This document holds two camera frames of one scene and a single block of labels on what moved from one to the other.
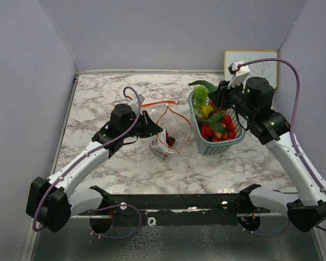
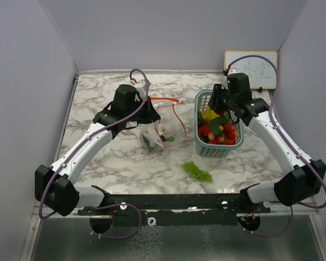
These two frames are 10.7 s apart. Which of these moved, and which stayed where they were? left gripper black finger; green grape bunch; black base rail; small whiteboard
Moved: left gripper black finger; green grape bunch
Stayed: black base rail; small whiteboard
